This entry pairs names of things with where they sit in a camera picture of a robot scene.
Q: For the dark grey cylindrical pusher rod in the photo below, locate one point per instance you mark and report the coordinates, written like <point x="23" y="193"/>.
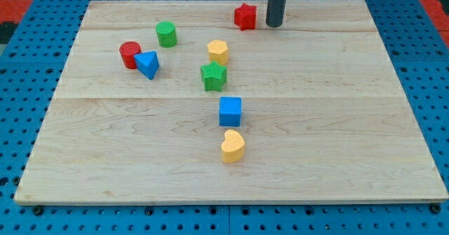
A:
<point x="275" y="12"/>

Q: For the blue triangular prism block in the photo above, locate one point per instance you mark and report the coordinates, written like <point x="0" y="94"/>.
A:
<point x="147" y="63"/>

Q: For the green cylinder block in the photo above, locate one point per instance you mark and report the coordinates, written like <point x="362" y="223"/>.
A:
<point x="166" y="34"/>

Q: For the green star block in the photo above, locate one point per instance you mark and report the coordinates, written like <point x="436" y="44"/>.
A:
<point x="213" y="76"/>

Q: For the yellow heart block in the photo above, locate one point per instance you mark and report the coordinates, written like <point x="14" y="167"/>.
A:
<point x="233" y="146"/>

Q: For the light wooden board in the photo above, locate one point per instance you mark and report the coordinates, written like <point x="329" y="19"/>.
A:
<point x="324" y="116"/>

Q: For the red cylinder block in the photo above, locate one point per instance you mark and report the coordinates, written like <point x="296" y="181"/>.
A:
<point x="127" y="51"/>

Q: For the blue cube block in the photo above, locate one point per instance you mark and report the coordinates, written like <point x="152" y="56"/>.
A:
<point x="230" y="109"/>

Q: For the red star block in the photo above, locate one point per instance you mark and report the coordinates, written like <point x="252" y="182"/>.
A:
<point x="245" y="16"/>

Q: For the yellow hexagon block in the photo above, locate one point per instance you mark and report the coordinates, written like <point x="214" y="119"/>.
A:
<point x="218" y="51"/>

